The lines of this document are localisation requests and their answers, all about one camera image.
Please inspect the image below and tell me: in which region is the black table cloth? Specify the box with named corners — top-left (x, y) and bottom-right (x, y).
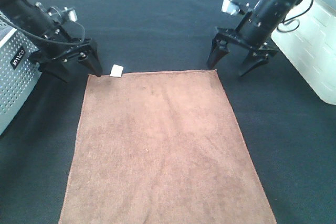
top-left (1, 0), bottom-right (335, 223)

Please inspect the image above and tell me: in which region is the white storage box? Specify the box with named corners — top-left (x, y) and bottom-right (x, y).
top-left (271, 0), bottom-right (335, 105)

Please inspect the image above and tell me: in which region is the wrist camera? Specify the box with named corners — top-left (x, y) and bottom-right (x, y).
top-left (221, 0), bottom-right (250, 16)
top-left (47, 6), bottom-right (78, 24)

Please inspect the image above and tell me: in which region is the white towel label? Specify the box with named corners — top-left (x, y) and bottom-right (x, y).
top-left (109, 64), bottom-right (124, 78)

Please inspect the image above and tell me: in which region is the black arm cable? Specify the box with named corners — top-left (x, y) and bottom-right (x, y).
top-left (0, 14), bottom-right (86, 45)
top-left (277, 0), bottom-right (314, 33)

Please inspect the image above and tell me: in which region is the grey perforated laundry basket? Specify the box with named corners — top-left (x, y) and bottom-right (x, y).
top-left (1, 14), bottom-right (41, 133)

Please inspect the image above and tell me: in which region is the brown towel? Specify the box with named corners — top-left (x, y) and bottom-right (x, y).
top-left (59, 70), bottom-right (276, 223)

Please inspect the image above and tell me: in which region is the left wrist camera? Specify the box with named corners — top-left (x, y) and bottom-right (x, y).
top-left (47, 6), bottom-right (78, 24)

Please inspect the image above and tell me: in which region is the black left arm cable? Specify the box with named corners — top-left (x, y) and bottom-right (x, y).
top-left (0, 14), bottom-right (86, 45)

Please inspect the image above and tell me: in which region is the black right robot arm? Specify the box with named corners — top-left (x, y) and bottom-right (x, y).
top-left (207, 0), bottom-right (303, 76)

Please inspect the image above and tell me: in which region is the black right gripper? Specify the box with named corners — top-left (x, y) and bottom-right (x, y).
top-left (207, 11), bottom-right (278, 77)

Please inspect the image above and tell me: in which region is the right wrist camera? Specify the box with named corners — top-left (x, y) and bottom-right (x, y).
top-left (221, 0), bottom-right (250, 16)

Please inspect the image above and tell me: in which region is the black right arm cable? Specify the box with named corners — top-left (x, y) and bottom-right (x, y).
top-left (277, 0), bottom-right (314, 33)

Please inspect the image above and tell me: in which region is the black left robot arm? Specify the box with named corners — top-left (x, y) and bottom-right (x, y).
top-left (1, 0), bottom-right (103, 82)

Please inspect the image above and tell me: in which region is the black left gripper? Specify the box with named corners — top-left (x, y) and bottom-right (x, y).
top-left (28, 21), bottom-right (103, 82)

